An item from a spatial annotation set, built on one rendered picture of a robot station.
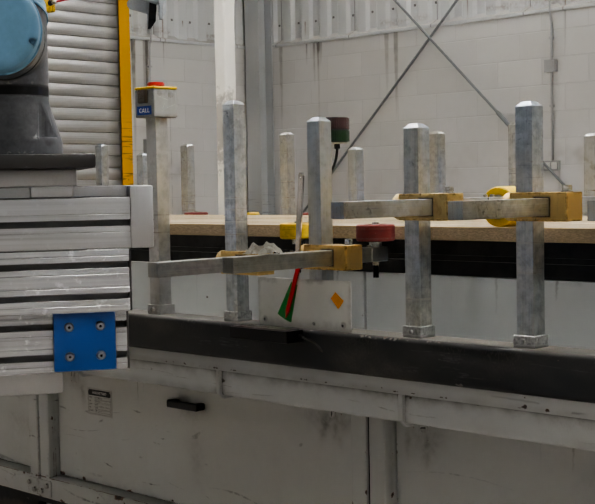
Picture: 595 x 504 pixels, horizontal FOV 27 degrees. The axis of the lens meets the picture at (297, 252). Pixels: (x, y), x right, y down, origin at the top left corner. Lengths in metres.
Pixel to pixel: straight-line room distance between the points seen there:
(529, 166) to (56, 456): 1.97
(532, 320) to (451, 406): 0.26
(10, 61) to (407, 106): 10.13
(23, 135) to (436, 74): 9.83
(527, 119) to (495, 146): 8.89
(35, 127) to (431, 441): 1.25
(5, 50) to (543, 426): 1.14
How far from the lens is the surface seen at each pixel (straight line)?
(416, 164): 2.34
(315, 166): 2.51
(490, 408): 2.32
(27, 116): 1.81
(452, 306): 2.58
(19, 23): 1.67
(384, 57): 11.92
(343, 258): 2.46
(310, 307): 2.53
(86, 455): 3.62
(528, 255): 2.20
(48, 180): 1.80
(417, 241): 2.35
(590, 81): 10.59
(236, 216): 2.69
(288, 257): 2.39
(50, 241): 1.80
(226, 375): 2.78
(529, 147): 2.20
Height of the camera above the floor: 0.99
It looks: 3 degrees down
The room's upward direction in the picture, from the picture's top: 1 degrees counter-clockwise
